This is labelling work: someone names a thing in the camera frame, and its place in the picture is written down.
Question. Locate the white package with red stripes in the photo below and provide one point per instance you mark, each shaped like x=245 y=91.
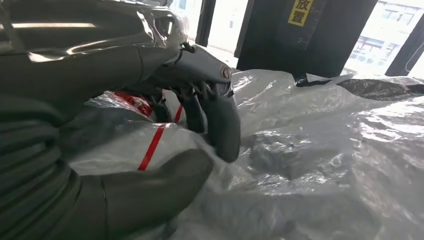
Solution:
x=126 y=149

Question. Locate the black frame post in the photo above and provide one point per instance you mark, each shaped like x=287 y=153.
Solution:
x=205 y=20
x=405 y=53

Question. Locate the yellow label with black characters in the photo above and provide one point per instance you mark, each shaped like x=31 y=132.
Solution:
x=300 y=13

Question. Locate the grey shiny plastic package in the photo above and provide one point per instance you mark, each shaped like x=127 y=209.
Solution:
x=298 y=165

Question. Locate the ribbed grey left arm sleeve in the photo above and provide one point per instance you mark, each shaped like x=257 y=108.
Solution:
x=26 y=165

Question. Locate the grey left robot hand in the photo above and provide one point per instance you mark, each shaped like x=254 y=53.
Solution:
x=82 y=66

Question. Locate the dark grey plastic package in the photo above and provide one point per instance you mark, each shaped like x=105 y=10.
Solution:
x=374 y=89

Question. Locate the black panel with ruler marks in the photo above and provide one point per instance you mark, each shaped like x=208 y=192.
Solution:
x=265 y=39

